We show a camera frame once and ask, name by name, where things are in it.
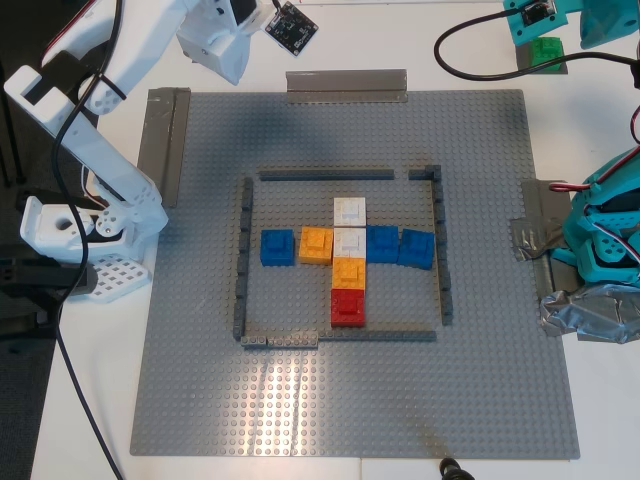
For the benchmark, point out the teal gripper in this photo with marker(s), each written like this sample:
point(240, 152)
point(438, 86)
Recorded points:
point(546, 31)

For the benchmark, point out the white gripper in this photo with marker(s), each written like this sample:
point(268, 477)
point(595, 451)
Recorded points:
point(220, 59)

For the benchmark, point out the green lego cube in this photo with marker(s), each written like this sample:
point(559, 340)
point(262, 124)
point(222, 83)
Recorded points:
point(547, 55)

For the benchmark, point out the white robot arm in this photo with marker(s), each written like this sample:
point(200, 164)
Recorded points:
point(115, 170)

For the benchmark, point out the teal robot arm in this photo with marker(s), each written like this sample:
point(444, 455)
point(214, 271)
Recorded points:
point(610, 250)

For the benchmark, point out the white lego cube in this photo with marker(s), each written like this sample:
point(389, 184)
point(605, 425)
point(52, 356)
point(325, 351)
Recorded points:
point(350, 244)
point(350, 212)

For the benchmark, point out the blue lego cube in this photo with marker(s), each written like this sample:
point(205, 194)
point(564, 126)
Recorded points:
point(383, 245)
point(416, 249)
point(277, 248)

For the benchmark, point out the orange lego cube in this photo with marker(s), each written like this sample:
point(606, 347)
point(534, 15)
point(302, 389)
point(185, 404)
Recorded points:
point(315, 246)
point(349, 274)

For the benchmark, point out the red lego cube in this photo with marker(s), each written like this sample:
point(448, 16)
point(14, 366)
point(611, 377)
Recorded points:
point(349, 308)

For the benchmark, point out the grey tape square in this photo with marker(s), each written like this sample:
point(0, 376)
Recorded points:
point(523, 62)

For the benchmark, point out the light grey brick strip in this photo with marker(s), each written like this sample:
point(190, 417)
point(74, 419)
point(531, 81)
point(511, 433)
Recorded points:
point(280, 341)

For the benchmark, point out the black table clamp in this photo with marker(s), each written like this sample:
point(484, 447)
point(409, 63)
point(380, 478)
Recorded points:
point(30, 275)

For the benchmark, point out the grey lego baseplate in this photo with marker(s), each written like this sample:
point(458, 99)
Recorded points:
point(200, 400)

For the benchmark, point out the small black object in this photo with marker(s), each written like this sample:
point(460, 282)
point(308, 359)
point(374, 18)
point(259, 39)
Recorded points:
point(452, 470)

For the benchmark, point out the black camera circuit board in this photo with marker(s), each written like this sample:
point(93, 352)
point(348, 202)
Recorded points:
point(290, 27)

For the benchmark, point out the teal camera mount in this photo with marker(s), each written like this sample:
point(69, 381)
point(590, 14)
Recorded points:
point(520, 30)

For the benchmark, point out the grey duct tape strip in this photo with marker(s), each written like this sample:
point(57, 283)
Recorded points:
point(345, 86)
point(160, 150)
point(537, 235)

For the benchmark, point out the long dark grey brick wall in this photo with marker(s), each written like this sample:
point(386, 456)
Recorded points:
point(380, 336)
point(442, 250)
point(243, 250)
point(325, 175)

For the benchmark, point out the short dark grey brick wall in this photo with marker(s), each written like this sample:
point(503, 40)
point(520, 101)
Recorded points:
point(422, 174)

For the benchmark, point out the crumpled silver duct tape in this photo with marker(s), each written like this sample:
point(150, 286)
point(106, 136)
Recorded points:
point(580, 315)

